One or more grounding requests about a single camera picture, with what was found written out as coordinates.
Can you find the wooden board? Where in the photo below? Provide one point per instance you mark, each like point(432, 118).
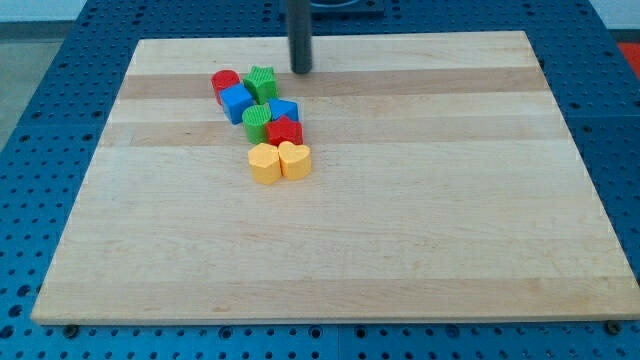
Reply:
point(445, 187)

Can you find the red circle block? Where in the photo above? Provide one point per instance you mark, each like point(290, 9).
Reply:
point(223, 79)

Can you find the green circle block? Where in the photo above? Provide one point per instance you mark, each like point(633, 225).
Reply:
point(255, 119)

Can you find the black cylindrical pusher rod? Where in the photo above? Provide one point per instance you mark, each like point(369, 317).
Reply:
point(299, 33)

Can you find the red star block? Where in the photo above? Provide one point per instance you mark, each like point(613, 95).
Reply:
point(284, 129)

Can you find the green star block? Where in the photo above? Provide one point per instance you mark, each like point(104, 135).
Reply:
point(261, 84)

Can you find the yellow heart block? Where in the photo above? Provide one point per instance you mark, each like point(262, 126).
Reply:
point(295, 160)

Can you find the blue cube block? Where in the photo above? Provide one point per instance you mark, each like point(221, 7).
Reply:
point(235, 100)

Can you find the yellow pentagon block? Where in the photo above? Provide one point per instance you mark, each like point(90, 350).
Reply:
point(264, 162)

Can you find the blue triangle block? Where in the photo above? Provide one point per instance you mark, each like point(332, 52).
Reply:
point(281, 107)

